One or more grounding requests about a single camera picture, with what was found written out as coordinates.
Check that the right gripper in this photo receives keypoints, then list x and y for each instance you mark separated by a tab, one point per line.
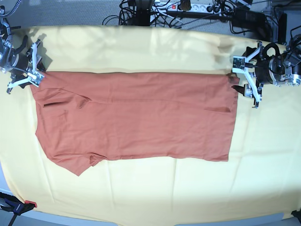
20	64

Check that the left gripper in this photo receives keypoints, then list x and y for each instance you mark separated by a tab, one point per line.
257	69

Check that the terracotta orange T-shirt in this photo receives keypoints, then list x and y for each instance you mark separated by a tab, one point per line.
85	118

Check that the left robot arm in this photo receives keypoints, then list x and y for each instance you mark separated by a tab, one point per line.
287	66

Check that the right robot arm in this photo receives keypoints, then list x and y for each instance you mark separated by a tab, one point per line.
6	35

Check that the black power adapter box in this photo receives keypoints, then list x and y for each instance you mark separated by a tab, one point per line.
247	18

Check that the black upright box right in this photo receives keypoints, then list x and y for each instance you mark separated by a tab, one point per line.
282	27

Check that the yellow table cloth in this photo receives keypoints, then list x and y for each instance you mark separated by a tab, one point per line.
261	177

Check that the white power strip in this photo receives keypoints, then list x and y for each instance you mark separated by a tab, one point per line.
197	10

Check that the blue black bar clamp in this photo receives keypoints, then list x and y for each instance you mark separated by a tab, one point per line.
10	203

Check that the black clamp right corner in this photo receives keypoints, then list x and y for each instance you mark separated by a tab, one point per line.
297	214

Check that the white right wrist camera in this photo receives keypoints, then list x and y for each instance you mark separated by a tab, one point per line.
35	78

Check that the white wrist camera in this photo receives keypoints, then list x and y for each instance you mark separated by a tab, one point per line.
238	65
35	78

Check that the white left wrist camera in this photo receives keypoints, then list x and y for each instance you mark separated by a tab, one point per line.
238	65

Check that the black table stand post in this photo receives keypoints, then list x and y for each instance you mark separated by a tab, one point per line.
143	12

